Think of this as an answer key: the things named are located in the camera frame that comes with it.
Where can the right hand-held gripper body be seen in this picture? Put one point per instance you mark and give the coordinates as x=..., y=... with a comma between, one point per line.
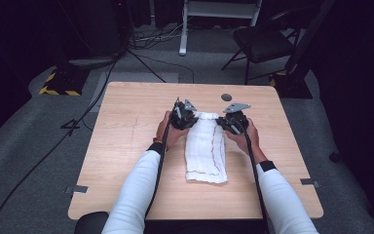
x=238, y=122

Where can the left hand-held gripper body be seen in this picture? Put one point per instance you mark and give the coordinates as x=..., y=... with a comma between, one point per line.
x=181, y=117

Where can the white metal stand frame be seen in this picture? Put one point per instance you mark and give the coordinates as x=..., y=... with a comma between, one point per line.
x=184, y=29

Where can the person's right hand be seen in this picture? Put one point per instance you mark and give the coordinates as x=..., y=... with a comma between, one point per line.
x=250, y=139

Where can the black folding chair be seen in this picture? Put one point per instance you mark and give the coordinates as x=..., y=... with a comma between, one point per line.
x=263, y=42

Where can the grey tape strip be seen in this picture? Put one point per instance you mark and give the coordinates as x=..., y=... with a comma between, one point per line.
x=78, y=188
x=309, y=182

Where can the black slanted stand with base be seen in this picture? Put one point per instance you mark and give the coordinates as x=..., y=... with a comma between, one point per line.
x=297, y=78

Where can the dark round table grommet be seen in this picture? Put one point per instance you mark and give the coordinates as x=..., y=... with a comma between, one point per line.
x=226, y=97

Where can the person's left hand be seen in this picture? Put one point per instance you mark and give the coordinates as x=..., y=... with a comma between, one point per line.
x=167, y=135

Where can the white cloth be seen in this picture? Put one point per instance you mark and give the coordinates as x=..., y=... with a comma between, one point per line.
x=204, y=152

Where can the black base with hazard tape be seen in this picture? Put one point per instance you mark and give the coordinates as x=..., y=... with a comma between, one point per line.
x=65, y=81

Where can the black equipment tower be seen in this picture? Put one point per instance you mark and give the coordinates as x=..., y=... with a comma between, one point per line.
x=100, y=29

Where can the black round floor foot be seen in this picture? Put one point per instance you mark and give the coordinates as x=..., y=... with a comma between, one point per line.
x=335, y=157

